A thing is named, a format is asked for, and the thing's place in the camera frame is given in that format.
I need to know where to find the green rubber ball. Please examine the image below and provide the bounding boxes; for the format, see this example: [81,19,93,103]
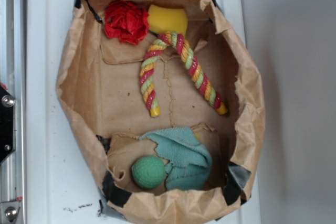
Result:
[131,155,166,189]

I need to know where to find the aluminum frame rail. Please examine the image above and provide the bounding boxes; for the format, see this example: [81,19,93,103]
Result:
[1,0,27,223]

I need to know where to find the brown paper bag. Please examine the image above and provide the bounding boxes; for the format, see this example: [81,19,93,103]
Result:
[56,0,265,223]

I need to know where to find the teal terry cloth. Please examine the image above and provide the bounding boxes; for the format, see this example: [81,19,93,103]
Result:
[139,127,213,190]

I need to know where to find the yellow foam block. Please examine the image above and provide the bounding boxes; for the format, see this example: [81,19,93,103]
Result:
[148,5,188,36]

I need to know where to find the multicolored twisted rope toy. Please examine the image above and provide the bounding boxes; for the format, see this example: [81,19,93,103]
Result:
[139,31,228,118]

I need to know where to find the black metal bracket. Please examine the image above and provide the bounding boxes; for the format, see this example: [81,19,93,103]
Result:
[0,82,16,164]

